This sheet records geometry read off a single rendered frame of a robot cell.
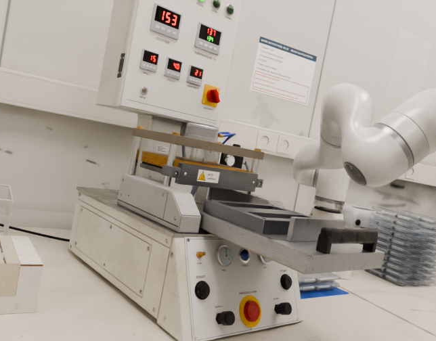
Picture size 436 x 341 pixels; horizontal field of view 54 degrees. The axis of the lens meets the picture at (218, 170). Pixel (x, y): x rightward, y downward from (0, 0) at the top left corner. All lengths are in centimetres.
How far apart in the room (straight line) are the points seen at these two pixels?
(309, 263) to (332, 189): 57
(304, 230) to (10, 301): 52
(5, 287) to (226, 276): 39
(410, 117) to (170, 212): 46
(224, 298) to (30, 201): 81
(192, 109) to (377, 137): 57
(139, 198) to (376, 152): 48
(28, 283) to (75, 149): 70
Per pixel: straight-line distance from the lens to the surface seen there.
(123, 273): 96
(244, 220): 76
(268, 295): 95
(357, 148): 76
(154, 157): 100
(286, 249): 69
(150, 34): 111
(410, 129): 79
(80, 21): 148
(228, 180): 98
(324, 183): 121
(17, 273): 83
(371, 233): 78
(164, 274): 83
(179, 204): 81
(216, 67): 123
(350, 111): 83
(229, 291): 87
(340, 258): 72
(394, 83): 226
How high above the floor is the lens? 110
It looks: 3 degrees down
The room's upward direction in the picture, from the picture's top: 11 degrees clockwise
